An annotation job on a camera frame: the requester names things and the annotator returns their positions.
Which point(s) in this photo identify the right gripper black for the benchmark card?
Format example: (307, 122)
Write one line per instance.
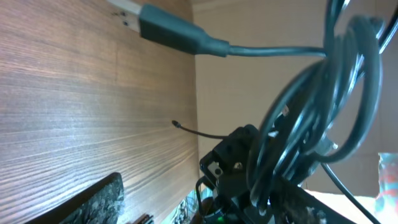
(226, 166)

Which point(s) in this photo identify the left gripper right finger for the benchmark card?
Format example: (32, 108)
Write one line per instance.
(291, 204)

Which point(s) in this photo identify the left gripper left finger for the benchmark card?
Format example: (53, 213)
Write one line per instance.
(100, 203)

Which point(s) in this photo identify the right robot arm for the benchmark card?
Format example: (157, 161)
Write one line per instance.
(234, 211)

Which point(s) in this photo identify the right camera cable black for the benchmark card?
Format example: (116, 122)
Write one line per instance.
(349, 195)

